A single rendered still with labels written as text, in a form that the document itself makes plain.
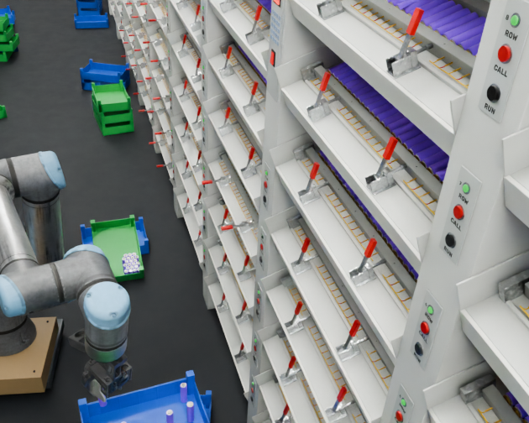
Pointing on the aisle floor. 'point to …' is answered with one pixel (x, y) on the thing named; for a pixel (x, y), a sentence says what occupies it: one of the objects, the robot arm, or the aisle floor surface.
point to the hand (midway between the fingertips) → (98, 387)
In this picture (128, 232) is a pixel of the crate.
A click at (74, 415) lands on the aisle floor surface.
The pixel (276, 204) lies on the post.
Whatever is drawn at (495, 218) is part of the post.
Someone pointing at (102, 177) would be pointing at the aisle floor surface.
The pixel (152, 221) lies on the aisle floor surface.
